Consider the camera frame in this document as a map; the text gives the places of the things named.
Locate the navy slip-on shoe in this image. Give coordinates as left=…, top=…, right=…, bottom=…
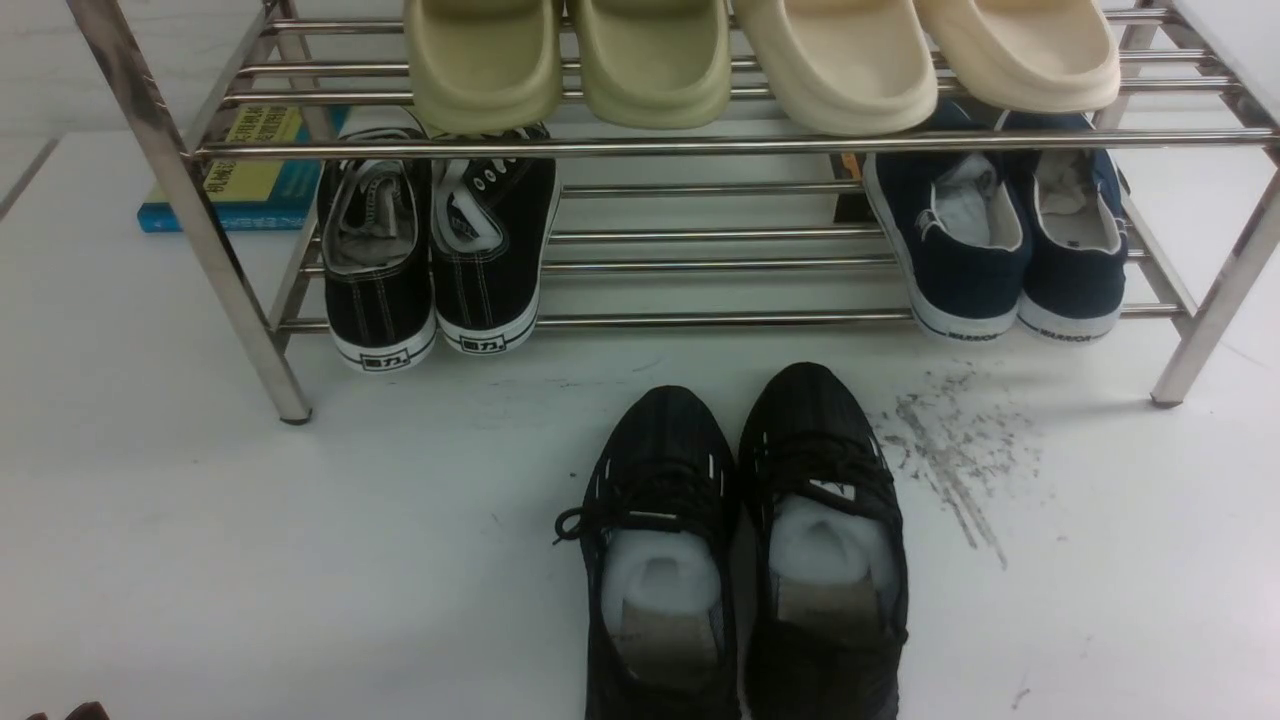
left=998, top=149, right=1130, bottom=345
left=861, top=150, right=1032, bottom=345

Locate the stainless steel shoe rack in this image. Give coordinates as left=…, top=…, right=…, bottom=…
left=67, top=1, right=1277, bottom=427

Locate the left black knit sneaker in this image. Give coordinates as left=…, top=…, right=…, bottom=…
left=556, top=386, right=741, bottom=719

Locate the black knit sneaker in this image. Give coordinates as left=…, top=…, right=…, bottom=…
left=556, top=386, right=741, bottom=719
left=739, top=363, right=910, bottom=719

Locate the right black canvas sneaker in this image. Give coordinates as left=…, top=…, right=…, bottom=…
left=430, top=158, right=562, bottom=357

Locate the black canvas sneaker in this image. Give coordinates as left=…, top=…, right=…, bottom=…
left=314, top=158, right=436, bottom=374
left=430, top=158, right=562, bottom=357

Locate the right olive green slipper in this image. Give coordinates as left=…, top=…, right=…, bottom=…
left=567, top=1, right=732, bottom=129

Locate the olive green slipper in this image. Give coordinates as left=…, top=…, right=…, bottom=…
left=403, top=1, right=564, bottom=135
left=567, top=1, right=732, bottom=129

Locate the right black knit sneaker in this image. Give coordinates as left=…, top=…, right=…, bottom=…
left=739, top=363, right=910, bottom=719

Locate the left black canvas sneaker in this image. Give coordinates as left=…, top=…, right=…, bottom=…
left=314, top=158, right=436, bottom=374

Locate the left olive green slipper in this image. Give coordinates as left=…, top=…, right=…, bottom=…
left=403, top=1, right=564, bottom=135

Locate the left cream slipper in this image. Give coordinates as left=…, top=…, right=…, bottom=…
left=732, top=1, right=940, bottom=137

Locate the cream slipper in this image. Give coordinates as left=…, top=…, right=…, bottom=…
left=732, top=1, right=940, bottom=137
left=915, top=1, right=1123, bottom=114

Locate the yellow and blue book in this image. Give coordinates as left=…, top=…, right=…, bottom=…
left=202, top=105, right=321, bottom=232

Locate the right cream slipper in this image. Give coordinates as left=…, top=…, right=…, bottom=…
left=915, top=1, right=1123, bottom=114

